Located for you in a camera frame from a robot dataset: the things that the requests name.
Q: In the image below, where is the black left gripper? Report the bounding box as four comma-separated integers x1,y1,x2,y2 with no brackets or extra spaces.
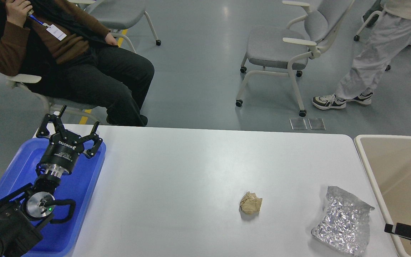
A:
36,105,103,176

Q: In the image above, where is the silver foil bag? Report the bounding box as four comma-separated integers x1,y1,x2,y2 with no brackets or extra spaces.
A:
311,186,375,257

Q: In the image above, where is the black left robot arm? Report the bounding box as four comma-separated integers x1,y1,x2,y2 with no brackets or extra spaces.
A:
0,106,106,257

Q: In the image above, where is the seated person's white chair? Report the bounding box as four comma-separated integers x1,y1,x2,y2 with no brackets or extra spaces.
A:
7,74,99,122

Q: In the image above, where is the beige plastic bin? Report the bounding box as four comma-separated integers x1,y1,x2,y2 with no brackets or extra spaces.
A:
354,134,411,257

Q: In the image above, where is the seated person in black trousers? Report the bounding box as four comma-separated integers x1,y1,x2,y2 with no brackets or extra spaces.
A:
0,0,154,127

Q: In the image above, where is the blue plastic tray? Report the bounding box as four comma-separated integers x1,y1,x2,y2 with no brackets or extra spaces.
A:
0,138,106,257

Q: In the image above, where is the grey chair top left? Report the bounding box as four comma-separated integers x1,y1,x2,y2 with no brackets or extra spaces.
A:
70,0,162,53

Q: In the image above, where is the right metal floor plate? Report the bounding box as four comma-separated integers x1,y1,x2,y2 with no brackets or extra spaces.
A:
308,118,326,130

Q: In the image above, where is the metal floor plate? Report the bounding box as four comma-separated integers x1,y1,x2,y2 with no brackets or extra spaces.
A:
290,117,307,130
308,118,326,130

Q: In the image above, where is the left metal floor plate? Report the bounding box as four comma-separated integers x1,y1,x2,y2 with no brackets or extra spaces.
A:
290,117,307,130

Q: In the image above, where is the crumpled brown paper ball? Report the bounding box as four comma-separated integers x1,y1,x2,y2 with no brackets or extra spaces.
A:
239,191,263,215

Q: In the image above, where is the standing person in white trousers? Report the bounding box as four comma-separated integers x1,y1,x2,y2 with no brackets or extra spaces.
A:
313,0,411,110

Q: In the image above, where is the grey chair top right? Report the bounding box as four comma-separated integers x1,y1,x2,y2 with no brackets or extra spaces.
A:
354,0,411,72

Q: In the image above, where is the grey chair with white armrests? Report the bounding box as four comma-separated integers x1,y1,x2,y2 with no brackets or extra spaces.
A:
235,0,354,117

